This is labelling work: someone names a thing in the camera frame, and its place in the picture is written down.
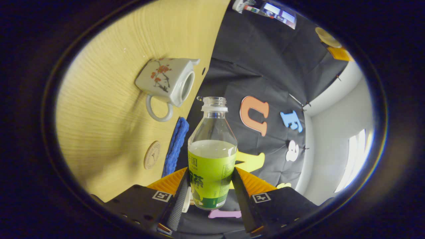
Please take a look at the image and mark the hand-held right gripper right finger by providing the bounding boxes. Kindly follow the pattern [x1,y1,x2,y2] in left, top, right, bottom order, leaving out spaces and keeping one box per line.
[231,167,319,237]

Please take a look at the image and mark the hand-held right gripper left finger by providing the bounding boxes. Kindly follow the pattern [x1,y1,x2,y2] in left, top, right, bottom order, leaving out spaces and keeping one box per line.
[91,167,190,234]

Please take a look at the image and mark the green label water bottle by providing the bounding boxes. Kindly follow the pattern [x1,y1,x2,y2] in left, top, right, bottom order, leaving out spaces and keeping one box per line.
[188,96,238,210]

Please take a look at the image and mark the round wooden coaster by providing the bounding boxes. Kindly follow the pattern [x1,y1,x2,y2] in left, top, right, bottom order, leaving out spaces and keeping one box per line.
[144,141,161,170]

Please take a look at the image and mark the white floral teacup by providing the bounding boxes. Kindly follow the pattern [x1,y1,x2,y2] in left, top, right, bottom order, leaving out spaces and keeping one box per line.
[135,58,201,122]

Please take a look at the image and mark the red cap plastic bottle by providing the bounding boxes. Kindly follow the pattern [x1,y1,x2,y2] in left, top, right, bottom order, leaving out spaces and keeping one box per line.
[232,0,261,14]

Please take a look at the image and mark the blue towel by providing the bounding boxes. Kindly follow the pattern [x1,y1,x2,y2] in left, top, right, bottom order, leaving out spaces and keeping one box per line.
[162,117,190,178]

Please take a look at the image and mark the computer monitor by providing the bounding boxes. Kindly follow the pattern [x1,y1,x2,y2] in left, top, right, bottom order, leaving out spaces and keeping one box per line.
[259,2,297,30]

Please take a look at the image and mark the black backdrop cloth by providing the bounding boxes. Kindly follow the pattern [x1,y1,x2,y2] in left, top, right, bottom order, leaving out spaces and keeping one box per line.
[173,0,357,234]

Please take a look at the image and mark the ceiling light panel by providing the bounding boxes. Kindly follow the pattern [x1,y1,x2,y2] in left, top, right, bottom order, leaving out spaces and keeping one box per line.
[335,129,374,194]

